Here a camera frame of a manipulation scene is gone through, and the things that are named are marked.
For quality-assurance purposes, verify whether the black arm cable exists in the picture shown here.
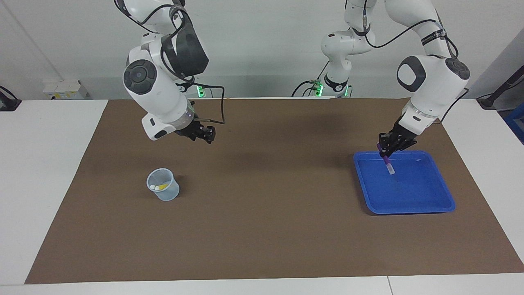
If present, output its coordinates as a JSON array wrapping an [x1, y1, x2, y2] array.
[[115, 0, 226, 125], [362, 0, 469, 123]]

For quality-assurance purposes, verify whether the black table clamp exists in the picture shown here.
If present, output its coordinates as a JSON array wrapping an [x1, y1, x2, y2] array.
[[0, 86, 22, 112]]

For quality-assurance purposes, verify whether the brown table mat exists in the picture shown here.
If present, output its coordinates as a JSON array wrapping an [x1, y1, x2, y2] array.
[[25, 98, 524, 284]]

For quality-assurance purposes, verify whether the black left base cable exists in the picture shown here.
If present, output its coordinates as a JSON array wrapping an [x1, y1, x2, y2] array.
[[291, 61, 330, 97]]

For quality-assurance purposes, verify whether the blue crate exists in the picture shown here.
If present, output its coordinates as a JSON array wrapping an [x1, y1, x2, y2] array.
[[504, 107, 524, 144]]

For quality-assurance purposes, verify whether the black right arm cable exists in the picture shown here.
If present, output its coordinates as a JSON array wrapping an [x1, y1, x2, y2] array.
[[115, 0, 226, 125]]

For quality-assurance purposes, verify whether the blue plastic tray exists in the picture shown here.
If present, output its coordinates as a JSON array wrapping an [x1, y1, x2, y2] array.
[[353, 150, 456, 215]]

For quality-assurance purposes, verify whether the translucent plastic cup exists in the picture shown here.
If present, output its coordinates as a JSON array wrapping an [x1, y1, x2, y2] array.
[[146, 168, 180, 202]]

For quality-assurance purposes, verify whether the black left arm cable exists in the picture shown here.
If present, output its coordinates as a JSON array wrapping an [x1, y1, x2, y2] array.
[[362, 0, 469, 123]]

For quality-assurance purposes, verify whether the purple marker pen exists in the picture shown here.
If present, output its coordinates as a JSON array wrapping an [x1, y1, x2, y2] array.
[[377, 143, 396, 175]]

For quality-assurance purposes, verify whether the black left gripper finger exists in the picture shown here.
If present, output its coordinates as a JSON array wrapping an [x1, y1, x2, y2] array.
[[391, 141, 417, 155], [377, 133, 394, 158]]

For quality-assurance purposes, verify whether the white power box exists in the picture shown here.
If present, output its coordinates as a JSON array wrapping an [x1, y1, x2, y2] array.
[[43, 80, 88, 100]]

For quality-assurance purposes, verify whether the black stand pole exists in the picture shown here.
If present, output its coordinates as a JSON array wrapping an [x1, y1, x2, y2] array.
[[477, 66, 524, 109]]

